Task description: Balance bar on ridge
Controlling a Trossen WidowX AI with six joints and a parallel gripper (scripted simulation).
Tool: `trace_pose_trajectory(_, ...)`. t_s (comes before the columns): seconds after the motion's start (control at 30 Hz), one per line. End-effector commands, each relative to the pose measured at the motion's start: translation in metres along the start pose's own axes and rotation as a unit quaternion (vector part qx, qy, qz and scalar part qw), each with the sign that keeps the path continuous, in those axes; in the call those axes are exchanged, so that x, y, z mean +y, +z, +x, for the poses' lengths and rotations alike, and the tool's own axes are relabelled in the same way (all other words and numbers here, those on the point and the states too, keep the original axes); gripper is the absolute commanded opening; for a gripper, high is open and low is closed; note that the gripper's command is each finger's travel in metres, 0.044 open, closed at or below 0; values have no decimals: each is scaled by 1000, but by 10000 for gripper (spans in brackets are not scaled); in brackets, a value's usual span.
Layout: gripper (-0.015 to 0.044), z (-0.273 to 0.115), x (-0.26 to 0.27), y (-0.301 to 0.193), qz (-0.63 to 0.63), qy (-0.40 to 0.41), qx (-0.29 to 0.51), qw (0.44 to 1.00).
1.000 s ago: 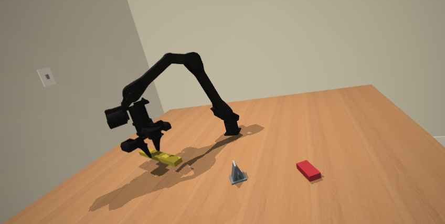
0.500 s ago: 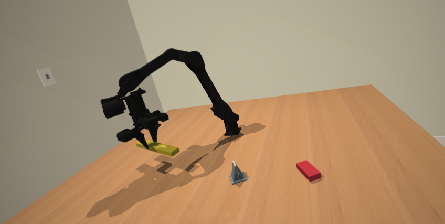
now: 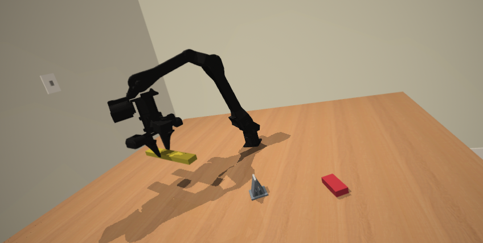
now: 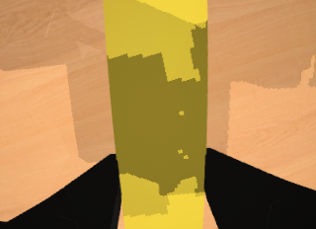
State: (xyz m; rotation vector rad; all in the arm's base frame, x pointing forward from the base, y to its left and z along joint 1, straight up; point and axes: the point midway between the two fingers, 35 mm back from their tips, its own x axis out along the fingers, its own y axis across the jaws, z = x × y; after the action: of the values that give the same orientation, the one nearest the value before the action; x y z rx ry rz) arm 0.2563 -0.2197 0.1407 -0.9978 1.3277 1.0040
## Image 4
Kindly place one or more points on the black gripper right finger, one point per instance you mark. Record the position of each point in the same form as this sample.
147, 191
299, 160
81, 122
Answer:
244, 197

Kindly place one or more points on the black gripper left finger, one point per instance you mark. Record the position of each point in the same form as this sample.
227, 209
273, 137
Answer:
91, 201

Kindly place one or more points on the yellow bar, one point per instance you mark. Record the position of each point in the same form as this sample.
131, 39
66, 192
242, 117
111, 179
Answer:
158, 74

